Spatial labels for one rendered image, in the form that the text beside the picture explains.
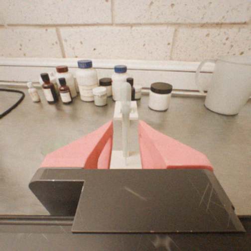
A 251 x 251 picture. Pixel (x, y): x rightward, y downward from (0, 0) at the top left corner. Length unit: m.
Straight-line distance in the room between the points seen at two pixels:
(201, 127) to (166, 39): 0.34
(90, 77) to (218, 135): 0.41
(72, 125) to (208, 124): 0.38
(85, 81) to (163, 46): 0.31
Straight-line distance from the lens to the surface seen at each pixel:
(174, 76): 0.57
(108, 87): 0.52
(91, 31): 0.62
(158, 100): 0.43
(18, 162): 0.35
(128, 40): 0.59
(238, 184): 0.32
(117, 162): 0.27
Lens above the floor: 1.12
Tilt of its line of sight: 36 degrees down
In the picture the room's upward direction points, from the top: straight up
